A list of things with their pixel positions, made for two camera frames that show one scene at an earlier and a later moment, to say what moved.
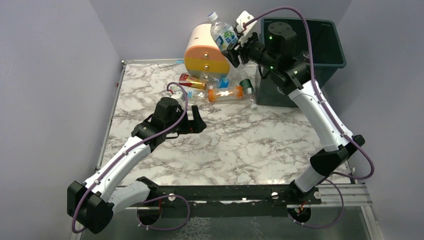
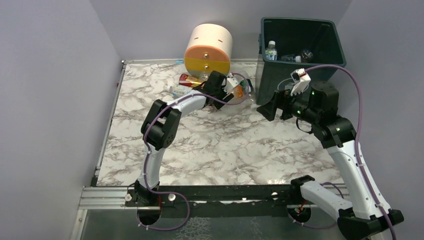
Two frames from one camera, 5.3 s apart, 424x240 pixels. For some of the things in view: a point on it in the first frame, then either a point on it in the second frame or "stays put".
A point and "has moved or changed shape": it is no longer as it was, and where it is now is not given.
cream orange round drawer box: [202, 55] stays put
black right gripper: [236, 54] → [281, 105]
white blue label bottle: [225, 36] has moved or changed shape
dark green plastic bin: [328, 57] stays put
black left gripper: [188, 122] → [224, 98]
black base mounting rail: [227, 201] stays put
